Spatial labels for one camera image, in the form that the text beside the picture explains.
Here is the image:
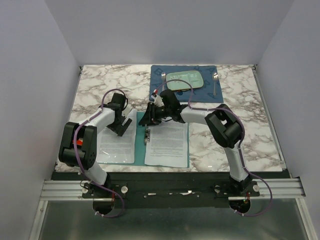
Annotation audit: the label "white printed paper sheets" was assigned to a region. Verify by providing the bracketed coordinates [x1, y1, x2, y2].
[144, 121, 189, 168]

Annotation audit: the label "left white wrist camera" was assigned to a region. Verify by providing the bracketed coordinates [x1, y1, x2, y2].
[122, 106, 133, 118]

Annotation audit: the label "teal file folder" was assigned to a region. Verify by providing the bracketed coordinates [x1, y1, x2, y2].
[96, 109, 191, 169]

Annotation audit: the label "silver fork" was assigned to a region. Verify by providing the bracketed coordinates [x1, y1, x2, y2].
[161, 72, 166, 92]

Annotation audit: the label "silver spoon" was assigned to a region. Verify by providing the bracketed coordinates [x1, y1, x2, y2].
[212, 72, 219, 96]

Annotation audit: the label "printed sheet in folder pocket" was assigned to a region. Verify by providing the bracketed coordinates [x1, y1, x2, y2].
[96, 109, 137, 164]

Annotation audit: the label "light green divided plate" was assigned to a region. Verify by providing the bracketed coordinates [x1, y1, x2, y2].
[166, 70, 204, 91]

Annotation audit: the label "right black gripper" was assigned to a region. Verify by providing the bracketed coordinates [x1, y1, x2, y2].
[138, 102, 171, 128]

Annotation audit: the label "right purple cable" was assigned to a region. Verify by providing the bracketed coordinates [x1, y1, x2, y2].
[153, 79, 273, 218]

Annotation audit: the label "aluminium frame rail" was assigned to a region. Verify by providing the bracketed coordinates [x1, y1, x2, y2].
[29, 178, 317, 240]

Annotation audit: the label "silver folder clip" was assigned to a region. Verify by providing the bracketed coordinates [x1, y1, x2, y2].
[144, 128, 151, 146]

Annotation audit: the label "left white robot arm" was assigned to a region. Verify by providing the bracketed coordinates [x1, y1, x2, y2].
[58, 89, 132, 198]

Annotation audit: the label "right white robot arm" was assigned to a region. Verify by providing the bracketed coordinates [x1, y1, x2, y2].
[138, 89, 252, 196]

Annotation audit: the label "black mounting base plate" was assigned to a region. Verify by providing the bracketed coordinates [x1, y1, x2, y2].
[81, 172, 260, 218]

